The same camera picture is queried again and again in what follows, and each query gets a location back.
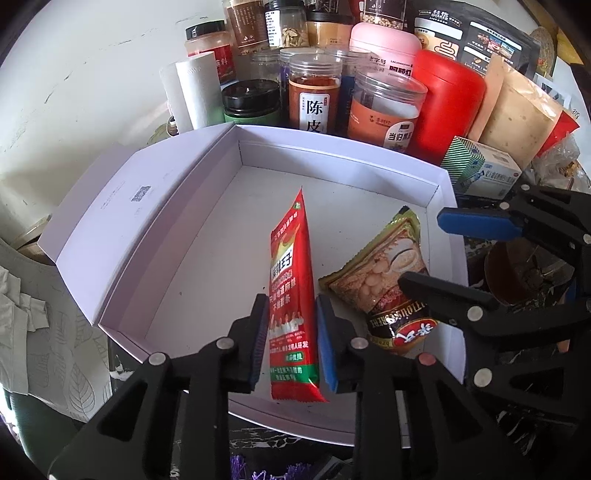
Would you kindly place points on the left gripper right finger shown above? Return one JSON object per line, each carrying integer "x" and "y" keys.
{"x": 414, "y": 419}

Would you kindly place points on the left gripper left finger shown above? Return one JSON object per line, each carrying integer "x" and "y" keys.
{"x": 131, "y": 436}

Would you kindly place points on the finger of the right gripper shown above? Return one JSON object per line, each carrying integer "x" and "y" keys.
{"x": 543, "y": 215}
{"x": 475, "y": 312}

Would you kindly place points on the brown nut snack packet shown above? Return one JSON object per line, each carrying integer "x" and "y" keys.
{"x": 370, "y": 284}

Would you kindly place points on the red snack sachet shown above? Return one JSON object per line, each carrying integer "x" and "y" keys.
{"x": 293, "y": 337}

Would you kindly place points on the clear plastic bag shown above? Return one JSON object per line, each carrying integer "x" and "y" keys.
{"x": 559, "y": 167}

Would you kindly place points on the glass mug with tea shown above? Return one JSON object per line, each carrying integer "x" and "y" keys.
{"x": 519, "y": 270}

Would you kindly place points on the grey chair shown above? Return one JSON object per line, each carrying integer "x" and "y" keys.
{"x": 67, "y": 365}

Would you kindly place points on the red foil bag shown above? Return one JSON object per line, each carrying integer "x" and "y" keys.
{"x": 565, "y": 125}

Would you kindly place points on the green white medicine box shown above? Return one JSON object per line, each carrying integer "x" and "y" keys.
{"x": 478, "y": 170}

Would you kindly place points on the kraft paper pouch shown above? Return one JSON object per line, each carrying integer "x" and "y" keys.
{"x": 516, "y": 115}

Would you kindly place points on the red cylindrical canister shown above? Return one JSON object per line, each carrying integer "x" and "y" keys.
{"x": 454, "y": 97}

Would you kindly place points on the grey cloth on chair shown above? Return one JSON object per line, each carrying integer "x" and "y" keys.
{"x": 21, "y": 314}

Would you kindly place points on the white open gift box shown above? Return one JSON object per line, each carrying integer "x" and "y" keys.
{"x": 163, "y": 248}

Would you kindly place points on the black printed food bag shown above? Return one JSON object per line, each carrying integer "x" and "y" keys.
{"x": 471, "y": 36}

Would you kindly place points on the orange label clear jar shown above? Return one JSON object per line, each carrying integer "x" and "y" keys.
{"x": 385, "y": 108}

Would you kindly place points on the pink lidded jar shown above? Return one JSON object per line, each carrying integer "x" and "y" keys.
{"x": 390, "y": 49}

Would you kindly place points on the tall jar maroon label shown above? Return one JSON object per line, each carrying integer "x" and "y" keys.
{"x": 387, "y": 13}

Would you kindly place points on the dried peel jar white label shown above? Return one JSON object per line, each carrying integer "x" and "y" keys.
{"x": 314, "y": 82}

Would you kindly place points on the tan jar black lid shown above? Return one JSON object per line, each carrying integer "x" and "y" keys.
{"x": 328, "y": 29}

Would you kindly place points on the green jar black lid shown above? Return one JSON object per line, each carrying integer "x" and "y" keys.
{"x": 252, "y": 102}

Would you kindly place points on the clear jar sliced herbs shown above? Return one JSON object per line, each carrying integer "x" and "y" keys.
{"x": 286, "y": 24}

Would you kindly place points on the brown powder tall jar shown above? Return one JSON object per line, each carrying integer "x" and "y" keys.
{"x": 247, "y": 25}

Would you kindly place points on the red spice jar black lid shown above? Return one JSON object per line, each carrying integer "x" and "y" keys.
{"x": 212, "y": 37}

